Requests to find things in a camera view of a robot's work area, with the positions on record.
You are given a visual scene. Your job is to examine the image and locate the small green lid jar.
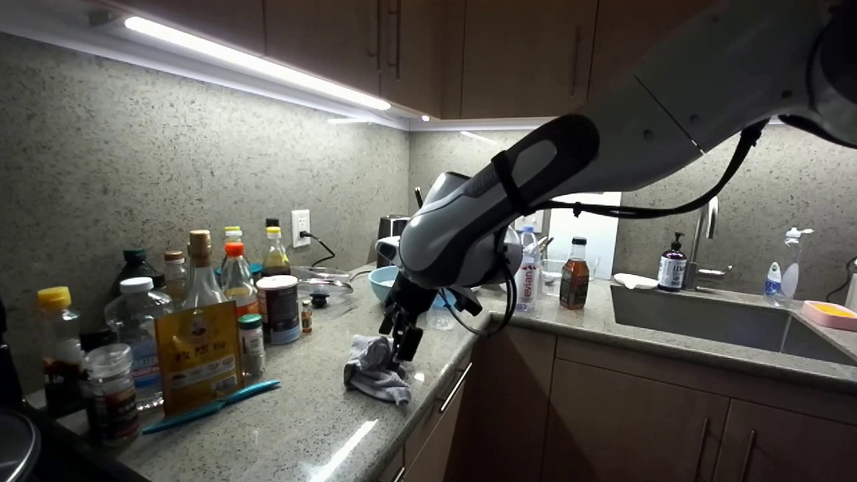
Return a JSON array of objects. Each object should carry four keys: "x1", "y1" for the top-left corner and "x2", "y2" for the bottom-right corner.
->
[{"x1": 239, "y1": 314, "x2": 265, "y2": 379}]

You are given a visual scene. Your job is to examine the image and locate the blue toothbrush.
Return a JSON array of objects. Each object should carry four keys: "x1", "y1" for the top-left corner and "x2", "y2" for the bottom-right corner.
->
[{"x1": 142, "y1": 379, "x2": 281, "y2": 434}]

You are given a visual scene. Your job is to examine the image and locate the lower wooden cabinets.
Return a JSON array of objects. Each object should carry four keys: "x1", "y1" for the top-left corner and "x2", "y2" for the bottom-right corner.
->
[{"x1": 388, "y1": 329, "x2": 857, "y2": 482}]

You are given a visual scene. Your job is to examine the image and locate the yellow cap sauce bottle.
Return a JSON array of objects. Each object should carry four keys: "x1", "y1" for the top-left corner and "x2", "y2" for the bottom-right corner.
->
[{"x1": 34, "y1": 286, "x2": 85, "y2": 418}]

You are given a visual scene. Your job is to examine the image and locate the pink yellow sponge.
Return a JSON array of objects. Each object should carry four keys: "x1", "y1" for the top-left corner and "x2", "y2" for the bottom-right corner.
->
[{"x1": 800, "y1": 300, "x2": 857, "y2": 331}]

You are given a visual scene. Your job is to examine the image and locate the white wall outlet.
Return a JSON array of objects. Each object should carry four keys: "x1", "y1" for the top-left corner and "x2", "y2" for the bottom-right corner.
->
[{"x1": 293, "y1": 208, "x2": 312, "y2": 250}]

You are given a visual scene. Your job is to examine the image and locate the metal sink faucet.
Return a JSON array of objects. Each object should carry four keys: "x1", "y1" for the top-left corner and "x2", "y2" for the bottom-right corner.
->
[{"x1": 689, "y1": 196, "x2": 732, "y2": 290}]

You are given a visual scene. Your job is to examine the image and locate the white cloth by sink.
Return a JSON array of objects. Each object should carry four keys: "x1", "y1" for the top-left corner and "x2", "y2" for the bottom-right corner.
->
[{"x1": 614, "y1": 272, "x2": 660, "y2": 290}]

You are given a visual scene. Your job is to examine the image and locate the black pot edge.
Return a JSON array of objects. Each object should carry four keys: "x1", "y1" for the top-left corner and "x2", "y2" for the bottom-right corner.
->
[{"x1": 0, "y1": 302, "x2": 41, "y2": 482}]

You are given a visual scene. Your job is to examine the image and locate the under cabinet light strip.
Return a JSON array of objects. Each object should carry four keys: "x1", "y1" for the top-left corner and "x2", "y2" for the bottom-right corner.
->
[{"x1": 123, "y1": 14, "x2": 388, "y2": 113}]

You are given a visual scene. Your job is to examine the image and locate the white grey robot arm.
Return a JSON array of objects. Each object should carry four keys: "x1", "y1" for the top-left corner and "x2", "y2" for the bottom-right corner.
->
[{"x1": 380, "y1": 0, "x2": 857, "y2": 362}]

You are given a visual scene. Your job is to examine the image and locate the brown cap bottle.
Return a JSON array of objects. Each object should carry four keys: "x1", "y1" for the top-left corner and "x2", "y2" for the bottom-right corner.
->
[{"x1": 164, "y1": 250, "x2": 188, "y2": 306}]

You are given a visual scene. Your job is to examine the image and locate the dark green cap bottle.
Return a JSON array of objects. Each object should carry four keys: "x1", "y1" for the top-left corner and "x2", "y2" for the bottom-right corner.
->
[{"x1": 111, "y1": 250, "x2": 164, "y2": 296}]

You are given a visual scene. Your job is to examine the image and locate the wooden cabinets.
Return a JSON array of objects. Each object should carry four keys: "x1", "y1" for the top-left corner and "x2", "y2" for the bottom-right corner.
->
[
  {"x1": 126, "y1": 0, "x2": 716, "y2": 117},
  {"x1": 388, "y1": 329, "x2": 857, "y2": 482}
]

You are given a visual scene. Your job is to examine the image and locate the upper wooden cabinets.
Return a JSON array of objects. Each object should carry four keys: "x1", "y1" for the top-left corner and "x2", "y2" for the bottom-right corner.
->
[{"x1": 126, "y1": 0, "x2": 716, "y2": 117}]

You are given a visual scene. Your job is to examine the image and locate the steel sink basin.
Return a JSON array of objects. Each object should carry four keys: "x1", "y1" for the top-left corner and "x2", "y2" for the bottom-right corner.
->
[{"x1": 610, "y1": 286, "x2": 854, "y2": 365}]

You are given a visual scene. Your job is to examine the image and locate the grey white towel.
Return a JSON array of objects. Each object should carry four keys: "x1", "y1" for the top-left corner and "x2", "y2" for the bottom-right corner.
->
[{"x1": 342, "y1": 334, "x2": 412, "y2": 405}]

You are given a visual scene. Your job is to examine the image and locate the red cap sauce bottle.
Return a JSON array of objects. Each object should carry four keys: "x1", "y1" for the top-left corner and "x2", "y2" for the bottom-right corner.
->
[{"x1": 223, "y1": 242, "x2": 258, "y2": 316}]

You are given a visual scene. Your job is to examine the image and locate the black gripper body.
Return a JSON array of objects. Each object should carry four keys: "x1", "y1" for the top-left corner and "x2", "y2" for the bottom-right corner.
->
[{"x1": 380, "y1": 270, "x2": 483, "y2": 345}]

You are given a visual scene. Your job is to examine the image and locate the clear plastic bottle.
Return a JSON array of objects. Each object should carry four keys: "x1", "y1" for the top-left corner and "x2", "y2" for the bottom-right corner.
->
[{"x1": 514, "y1": 225, "x2": 551, "y2": 314}]

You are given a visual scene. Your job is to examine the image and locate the dark soap pump bottle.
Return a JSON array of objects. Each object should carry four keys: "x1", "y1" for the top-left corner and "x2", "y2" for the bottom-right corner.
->
[{"x1": 660, "y1": 233, "x2": 685, "y2": 292}]

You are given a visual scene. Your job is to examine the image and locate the dark glass spice jar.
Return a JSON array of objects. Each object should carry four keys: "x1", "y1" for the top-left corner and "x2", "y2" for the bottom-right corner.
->
[{"x1": 83, "y1": 343, "x2": 140, "y2": 446}]

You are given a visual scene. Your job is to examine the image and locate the gold cap clear bottle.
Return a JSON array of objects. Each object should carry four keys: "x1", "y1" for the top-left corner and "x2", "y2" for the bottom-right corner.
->
[{"x1": 182, "y1": 231, "x2": 223, "y2": 307}]

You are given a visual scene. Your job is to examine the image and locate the yellow seasoning packet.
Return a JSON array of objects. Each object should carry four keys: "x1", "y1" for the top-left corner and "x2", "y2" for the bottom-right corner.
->
[{"x1": 156, "y1": 302, "x2": 242, "y2": 418}]

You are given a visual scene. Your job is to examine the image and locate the dark jar white lid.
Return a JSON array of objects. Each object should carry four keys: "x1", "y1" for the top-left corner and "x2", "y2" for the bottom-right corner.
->
[{"x1": 258, "y1": 275, "x2": 301, "y2": 345}]

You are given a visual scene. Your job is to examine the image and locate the brown sauce bottle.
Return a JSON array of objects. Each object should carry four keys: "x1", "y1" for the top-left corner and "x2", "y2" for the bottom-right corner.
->
[{"x1": 559, "y1": 237, "x2": 590, "y2": 310}]

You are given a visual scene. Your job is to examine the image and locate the clear white cap bottle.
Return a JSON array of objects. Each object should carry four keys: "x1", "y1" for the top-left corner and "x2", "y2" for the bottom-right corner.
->
[{"x1": 105, "y1": 275, "x2": 172, "y2": 409}]

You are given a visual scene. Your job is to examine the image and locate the light blue bowl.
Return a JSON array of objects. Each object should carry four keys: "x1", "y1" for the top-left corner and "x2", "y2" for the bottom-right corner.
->
[{"x1": 369, "y1": 264, "x2": 399, "y2": 302}]

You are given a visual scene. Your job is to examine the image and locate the glass pot lid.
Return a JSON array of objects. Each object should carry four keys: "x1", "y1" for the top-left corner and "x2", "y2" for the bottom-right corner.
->
[{"x1": 298, "y1": 272, "x2": 353, "y2": 307}]

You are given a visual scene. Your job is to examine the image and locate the black coffee appliance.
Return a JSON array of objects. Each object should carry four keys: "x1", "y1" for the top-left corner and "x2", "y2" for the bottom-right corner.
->
[{"x1": 375, "y1": 215, "x2": 411, "y2": 264}]

